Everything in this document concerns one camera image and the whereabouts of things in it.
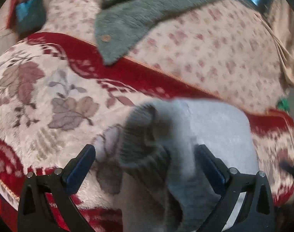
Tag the blue and red pillow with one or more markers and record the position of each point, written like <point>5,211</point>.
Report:
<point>28,12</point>

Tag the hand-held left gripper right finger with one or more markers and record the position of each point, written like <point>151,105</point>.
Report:
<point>209,171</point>

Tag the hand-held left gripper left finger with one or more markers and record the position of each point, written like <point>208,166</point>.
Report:
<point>79,171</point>

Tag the grey pants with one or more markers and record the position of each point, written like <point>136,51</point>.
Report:
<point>209,130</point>

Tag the red floral blanket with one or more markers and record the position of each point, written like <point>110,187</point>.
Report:
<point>52,89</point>

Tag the green cloth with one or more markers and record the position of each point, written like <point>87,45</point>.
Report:
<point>283,105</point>

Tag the beige curtain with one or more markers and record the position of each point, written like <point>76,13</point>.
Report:
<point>289,53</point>

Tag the green fleece jacket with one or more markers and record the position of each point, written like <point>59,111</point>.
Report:
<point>137,17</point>

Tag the floral print quilt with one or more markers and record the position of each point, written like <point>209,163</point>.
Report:
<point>209,53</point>

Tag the red hanging cloth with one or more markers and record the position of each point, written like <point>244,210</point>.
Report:
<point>14,7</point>

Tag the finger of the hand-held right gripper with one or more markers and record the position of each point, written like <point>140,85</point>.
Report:
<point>291,170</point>

